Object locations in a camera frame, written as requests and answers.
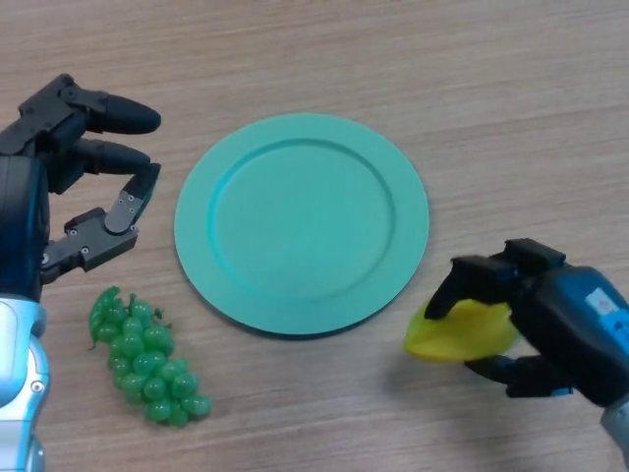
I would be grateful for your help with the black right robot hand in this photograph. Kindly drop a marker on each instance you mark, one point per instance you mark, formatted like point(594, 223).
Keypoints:
point(570, 319)

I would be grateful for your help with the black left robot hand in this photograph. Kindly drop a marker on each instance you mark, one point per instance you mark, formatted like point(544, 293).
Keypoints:
point(19, 206)

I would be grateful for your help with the yellow starfruit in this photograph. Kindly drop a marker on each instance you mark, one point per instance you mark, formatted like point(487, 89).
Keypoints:
point(467, 334)

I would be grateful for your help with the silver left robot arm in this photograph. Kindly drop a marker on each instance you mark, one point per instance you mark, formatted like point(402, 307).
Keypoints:
point(19, 393)

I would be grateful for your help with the green round plate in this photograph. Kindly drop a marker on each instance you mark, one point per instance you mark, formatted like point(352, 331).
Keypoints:
point(304, 226)

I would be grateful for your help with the green plastic grape bunch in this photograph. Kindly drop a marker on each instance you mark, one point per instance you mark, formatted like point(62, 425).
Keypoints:
point(147, 373)

